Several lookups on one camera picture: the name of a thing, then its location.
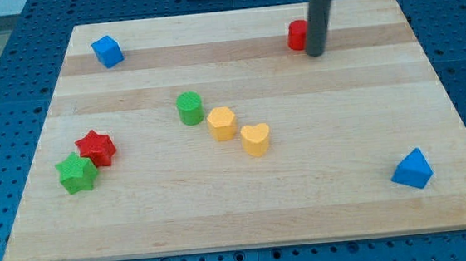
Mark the blue cube block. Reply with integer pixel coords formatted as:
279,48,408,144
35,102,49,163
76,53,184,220
91,35,124,68

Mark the yellow hexagon block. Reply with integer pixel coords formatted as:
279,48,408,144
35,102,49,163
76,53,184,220
206,106,237,141

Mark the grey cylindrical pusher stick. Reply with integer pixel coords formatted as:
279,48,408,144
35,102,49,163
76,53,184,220
305,0,332,57

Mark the green cylinder block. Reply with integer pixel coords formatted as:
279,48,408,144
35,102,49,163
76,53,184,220
176,91,204,126

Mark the red star block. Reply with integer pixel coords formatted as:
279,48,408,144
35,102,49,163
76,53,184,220
75,130,117,167

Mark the red cylinder block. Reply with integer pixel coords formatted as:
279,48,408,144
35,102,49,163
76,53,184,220
287,19,308,51

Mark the wooden board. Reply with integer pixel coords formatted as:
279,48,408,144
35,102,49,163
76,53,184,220
3,0,466,261

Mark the yellow heart block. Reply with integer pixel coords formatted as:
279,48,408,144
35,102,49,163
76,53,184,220
240,123,271,157

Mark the blue triangle block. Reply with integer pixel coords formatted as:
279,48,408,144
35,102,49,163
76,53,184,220
391,148,433,190

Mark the green star block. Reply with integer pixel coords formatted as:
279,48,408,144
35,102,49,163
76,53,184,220
55,152,99,195

